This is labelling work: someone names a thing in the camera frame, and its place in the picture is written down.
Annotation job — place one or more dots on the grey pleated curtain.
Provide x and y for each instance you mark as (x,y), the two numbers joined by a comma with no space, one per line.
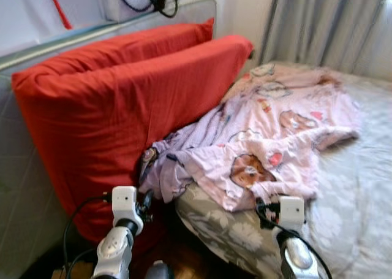
(318,27)

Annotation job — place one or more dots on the bed with grey floral sheet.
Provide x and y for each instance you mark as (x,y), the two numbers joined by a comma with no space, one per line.
(355,187)

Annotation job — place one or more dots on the thin red mattress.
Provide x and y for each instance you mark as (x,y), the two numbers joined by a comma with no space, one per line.
(153,40)

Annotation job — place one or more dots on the pink cartoon blanket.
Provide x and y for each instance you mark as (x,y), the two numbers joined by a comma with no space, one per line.
(263,138)

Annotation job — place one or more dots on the large red mattress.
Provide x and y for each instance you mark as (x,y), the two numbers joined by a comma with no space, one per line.
(122,107)

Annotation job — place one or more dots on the dark wall socket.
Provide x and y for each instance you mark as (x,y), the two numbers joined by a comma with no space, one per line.
(252,54)

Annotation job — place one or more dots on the silver robot leg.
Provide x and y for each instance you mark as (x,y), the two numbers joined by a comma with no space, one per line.
(159,270)

